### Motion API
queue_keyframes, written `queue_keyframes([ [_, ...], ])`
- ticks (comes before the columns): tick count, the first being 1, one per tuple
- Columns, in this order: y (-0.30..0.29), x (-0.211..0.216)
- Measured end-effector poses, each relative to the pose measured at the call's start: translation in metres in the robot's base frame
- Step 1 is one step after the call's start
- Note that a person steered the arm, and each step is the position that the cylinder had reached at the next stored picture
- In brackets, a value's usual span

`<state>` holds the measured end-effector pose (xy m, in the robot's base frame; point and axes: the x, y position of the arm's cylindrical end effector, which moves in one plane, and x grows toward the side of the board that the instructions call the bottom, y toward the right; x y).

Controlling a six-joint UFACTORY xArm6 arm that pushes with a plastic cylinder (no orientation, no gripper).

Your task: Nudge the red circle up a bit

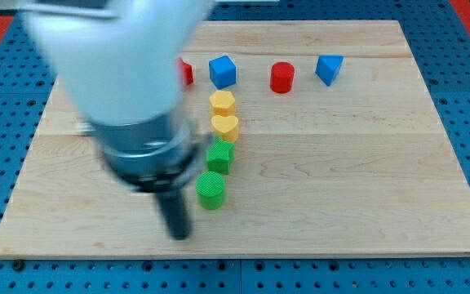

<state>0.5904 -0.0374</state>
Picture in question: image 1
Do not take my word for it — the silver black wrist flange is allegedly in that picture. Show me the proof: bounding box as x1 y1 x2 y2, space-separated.
79 102 212 193

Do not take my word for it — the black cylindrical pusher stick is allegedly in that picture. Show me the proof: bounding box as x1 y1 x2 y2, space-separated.
156 189 192 240

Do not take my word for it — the red cylinder block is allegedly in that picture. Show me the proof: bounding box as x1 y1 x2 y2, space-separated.
270 61 295 94

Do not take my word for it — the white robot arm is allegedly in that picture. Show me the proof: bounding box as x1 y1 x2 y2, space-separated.
22 0 213 240

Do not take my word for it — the red block behind arm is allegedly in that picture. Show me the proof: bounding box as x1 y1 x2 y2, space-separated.
177 57 194 87

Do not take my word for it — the green cylinder block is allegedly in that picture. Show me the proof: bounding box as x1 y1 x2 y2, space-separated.
196 171 225 210

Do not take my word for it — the green star block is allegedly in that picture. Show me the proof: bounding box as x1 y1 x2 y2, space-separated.
206 136 234 175

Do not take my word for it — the yellow heart block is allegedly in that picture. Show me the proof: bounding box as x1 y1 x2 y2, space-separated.
211 115 239 143

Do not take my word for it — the yellow hexagon block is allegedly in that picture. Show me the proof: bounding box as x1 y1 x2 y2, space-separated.
209 91 236 117

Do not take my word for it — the blue cube block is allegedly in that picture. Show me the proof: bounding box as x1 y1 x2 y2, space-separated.
208 56 237 90

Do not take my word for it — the light wooden board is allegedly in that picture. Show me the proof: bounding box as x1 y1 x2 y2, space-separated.
0 20 470 260

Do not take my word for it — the blue triangular prism block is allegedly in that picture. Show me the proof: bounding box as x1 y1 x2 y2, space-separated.
315 56 344 87

